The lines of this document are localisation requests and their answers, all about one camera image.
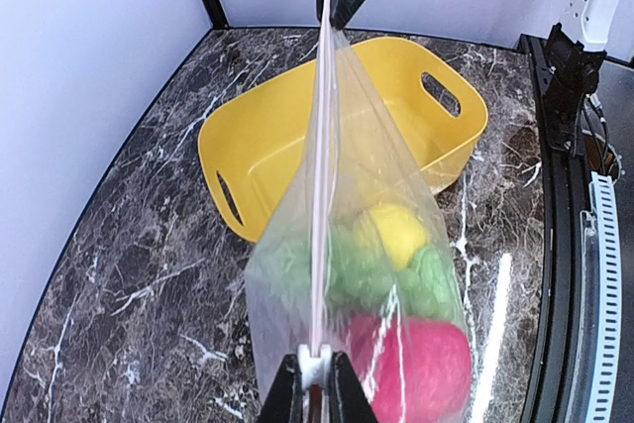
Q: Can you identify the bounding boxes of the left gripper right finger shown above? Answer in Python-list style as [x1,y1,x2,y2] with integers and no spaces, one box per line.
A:
[327,352,378,423]

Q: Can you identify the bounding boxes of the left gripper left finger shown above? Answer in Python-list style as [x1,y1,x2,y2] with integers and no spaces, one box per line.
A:
[257,354,304,423]

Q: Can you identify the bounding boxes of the green toy grapes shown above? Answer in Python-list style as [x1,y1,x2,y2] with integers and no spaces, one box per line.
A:
[254,226,394,309]

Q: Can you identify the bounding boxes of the clear zip top bag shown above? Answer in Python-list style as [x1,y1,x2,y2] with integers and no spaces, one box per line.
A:
[245,4,472,422]

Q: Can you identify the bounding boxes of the yellow plastic basket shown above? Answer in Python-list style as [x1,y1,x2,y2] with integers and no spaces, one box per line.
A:
[198,37,488,243]

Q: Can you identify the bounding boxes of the yellow toy apple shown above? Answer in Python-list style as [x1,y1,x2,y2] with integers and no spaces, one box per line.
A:
[353,202,432,270]

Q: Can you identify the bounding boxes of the green toy cabbage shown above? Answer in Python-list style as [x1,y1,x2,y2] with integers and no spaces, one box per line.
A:
[397,245,462,325]

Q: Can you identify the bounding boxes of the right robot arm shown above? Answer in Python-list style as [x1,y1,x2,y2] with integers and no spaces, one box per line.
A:
[316,0,620,156]

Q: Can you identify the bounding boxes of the white slotted cable duct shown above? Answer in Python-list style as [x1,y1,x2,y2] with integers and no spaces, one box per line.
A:
[585,172,622,422]

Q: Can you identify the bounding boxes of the black front rail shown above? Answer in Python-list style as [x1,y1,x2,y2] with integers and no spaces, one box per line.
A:
[517,34,634,423]

